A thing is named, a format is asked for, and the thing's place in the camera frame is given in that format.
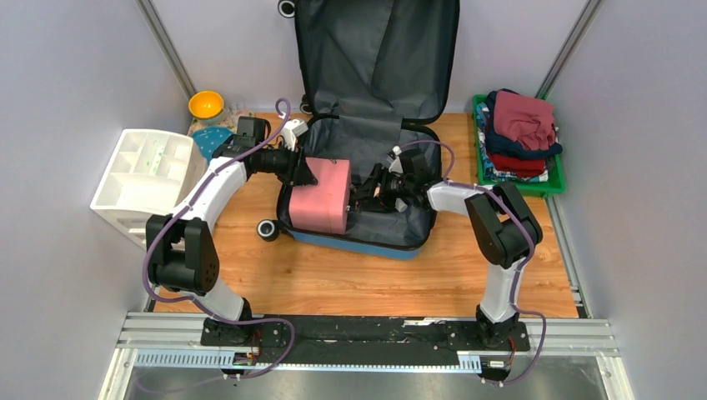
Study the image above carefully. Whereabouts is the pink leather toiletry bag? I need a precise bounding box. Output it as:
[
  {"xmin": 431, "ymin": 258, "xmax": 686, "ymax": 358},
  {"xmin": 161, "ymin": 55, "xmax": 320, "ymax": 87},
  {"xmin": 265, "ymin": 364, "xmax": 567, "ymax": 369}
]
[{"xmin": 288, "ymin": 157, "xmax": 351, "ymax": 235}]

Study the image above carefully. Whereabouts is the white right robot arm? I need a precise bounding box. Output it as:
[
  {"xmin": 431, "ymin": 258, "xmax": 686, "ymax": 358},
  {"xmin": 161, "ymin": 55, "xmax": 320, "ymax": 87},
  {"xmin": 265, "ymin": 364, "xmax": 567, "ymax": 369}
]
[{"xmin": 351, "ymin": 148, "xmax": 543, "ymax": 349}]

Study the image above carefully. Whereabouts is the navy blue garment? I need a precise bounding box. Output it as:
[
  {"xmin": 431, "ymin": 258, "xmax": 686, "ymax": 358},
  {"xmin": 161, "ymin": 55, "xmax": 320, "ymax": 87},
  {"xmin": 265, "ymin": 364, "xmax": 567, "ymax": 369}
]
[{"xmin": 485, "ymin": 89, "xmax": 564, "ymax": 160}]

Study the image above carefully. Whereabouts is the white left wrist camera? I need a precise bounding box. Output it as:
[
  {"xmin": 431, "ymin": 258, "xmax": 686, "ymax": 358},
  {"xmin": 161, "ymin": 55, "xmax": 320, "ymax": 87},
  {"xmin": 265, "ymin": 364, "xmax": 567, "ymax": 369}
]
[{"xmin": 280, "ymin": 118, "xmax": 308, "ymax": 151}]

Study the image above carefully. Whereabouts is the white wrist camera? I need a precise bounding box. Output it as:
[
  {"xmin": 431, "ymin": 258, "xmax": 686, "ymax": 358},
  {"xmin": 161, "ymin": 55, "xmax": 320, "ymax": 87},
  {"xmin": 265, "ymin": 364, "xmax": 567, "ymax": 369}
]
[
  {"xmin": 387, "ymin": 146, "xmax": 404, "ymax": 174},
  {"xmin": 280, "ymin": 118, "xmax": 308, "ymax": 151}
]

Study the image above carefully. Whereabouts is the yellow bowl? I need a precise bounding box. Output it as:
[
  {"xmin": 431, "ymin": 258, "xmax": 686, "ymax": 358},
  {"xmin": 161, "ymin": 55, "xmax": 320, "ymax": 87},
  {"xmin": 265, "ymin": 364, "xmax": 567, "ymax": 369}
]
[{"xmin": 188, "ymin": 91, "xmax": 224, "ymax": 120}]

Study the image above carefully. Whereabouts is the white plastic drawer organizer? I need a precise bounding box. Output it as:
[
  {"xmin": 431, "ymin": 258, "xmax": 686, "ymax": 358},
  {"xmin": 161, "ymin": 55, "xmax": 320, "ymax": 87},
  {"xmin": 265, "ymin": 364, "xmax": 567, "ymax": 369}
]
[{"xmin": 90, "ymin": 128, "xmax": 207, "ymax": 249}]

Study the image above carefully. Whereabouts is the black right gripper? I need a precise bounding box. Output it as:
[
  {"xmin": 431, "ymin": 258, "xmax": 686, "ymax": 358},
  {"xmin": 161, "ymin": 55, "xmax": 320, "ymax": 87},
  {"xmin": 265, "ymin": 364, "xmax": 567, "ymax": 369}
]
[{"xmin": 350, "ymin": 163, "xmax": 414, "ymax": 213}]

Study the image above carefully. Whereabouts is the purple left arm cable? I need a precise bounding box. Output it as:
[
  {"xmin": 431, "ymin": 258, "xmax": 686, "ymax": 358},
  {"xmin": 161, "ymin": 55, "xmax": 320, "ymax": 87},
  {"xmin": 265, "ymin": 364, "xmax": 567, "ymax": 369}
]
[{"xmin": 142, "ymin": 97, "xmax": 296, "ymax": 381}]

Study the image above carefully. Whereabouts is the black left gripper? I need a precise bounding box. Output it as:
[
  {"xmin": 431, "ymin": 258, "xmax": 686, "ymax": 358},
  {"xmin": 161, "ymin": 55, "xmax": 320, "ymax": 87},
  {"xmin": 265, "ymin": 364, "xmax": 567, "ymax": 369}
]
[{"xmin": 257, "ymin": 141, "xmax": 319, "ymax": 188}]

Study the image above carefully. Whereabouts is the white lavender cosmetic tube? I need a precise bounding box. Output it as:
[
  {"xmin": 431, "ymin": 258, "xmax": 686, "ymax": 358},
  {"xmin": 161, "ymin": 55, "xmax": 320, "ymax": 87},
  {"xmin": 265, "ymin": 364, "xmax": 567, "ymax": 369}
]
[{"xmin": 394, "ymin": 198, "xmax": 409, "ymax": 213}]

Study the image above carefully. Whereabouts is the aluminium frame rail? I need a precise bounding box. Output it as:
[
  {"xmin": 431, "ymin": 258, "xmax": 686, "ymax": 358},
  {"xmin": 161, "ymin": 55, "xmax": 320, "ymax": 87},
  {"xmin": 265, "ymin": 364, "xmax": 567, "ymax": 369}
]
[{"xmin": 100, "ymin": 312, "xmax": 634, "ymax": 399}]

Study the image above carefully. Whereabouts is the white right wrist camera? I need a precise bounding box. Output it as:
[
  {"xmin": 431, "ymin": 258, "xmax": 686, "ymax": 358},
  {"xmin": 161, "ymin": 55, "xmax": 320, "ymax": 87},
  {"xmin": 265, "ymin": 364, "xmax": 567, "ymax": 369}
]
[{"xmin": 387, "ymin": 146, "xmax": 404, "ymax": 174}]

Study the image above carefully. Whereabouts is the pinkish maroon garment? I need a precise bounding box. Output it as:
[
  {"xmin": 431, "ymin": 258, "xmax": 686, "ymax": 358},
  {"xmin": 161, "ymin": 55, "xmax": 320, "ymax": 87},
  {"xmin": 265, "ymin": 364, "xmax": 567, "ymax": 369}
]
[{"xmin": 494, "ymin": 90, "xmax": 558, "ymax": 151}]

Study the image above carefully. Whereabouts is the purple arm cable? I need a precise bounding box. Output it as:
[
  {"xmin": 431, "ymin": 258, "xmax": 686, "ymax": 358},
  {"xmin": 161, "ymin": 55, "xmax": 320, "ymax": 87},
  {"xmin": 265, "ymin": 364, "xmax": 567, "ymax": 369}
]
[
  {"xmin": 400, "ymin": 138, "xmax": 548, "ymax": 387},
  {"xmin": 142, "ymin": 97, "xmax": 296, "ymax": 381}
]

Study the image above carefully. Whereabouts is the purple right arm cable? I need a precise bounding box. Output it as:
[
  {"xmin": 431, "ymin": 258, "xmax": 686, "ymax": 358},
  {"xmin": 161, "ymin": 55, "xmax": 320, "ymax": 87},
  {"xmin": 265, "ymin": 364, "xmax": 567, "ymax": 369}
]
[{"xmin": 400, "ymin": 138, "xmax": 548, "ymax": 387}]

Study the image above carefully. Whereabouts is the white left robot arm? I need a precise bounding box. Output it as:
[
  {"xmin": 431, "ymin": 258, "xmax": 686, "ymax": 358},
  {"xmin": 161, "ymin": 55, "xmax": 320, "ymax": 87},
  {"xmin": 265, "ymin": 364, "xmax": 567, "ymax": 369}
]
[{"xmin": 142, "ymin": 117, "xmax": 318, "ymax": 346}]

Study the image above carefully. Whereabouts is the teal polka-dot plate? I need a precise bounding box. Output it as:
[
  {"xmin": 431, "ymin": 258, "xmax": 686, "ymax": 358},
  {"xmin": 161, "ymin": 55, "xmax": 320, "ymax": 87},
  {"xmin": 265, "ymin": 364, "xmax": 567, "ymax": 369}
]
[{"xmin": 192, "ymin": 126, "xmax": 233, "ymax": 163}]

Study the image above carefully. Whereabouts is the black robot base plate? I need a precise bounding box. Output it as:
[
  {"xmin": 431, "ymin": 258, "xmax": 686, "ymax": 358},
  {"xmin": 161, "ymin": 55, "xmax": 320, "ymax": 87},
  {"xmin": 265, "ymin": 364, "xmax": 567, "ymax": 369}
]
[{"xmin": 199, "ymin": 314, "xmax": 531, "ymax": 378}]

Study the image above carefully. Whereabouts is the dark red garment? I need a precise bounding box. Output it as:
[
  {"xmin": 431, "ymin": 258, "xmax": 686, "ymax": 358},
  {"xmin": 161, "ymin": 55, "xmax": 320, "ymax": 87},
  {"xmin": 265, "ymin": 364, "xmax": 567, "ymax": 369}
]
[{"xmin": 489, "ymin": 153, "xmax": 546, "ymax": 178}]

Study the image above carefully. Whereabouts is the blue fish-print suitcase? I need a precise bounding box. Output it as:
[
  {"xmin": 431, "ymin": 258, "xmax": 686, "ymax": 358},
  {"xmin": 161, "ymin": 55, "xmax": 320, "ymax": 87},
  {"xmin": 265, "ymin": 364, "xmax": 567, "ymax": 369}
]
[{"xmin": 256, "ymin": 0, "xmax": 460, "ymax": 262}]

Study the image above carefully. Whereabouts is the green plastic tray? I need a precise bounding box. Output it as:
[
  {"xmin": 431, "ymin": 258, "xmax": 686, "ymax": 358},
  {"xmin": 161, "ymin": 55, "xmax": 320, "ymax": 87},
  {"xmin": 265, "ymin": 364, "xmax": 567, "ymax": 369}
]
[{"xmin": 472, "ymin": 94, "xmax": 565, "ymax": 198}]

